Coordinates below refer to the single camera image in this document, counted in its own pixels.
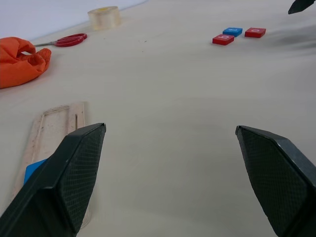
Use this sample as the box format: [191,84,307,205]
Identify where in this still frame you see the clear tape roll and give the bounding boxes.
[87,6,122,31]

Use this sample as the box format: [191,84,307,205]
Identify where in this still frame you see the crumpled orange cloth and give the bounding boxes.
[0,37,52,89]

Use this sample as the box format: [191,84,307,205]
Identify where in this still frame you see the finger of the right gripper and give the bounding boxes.
[288,0,316,15]

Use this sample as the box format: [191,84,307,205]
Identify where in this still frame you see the blue letter t tile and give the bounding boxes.
[222,27,243,38]

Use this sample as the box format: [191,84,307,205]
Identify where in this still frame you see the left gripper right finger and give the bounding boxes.
[235,125,316,237]

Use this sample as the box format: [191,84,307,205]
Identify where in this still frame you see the red handled scissors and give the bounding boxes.
[34,33,88,48]

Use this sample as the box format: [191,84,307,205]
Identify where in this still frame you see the red letter b tile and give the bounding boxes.
[212,34,235,46]

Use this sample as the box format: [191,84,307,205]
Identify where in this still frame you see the wooden letter tile tray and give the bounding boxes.
[9,101,92,229]

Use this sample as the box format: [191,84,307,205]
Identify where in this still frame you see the red letter o tile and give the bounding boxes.
[244,27,267,39]

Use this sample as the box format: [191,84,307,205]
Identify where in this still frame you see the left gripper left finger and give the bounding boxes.
[0,122,107,237]

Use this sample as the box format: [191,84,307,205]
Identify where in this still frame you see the blue letter o tile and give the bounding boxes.
[23,158,48,185]

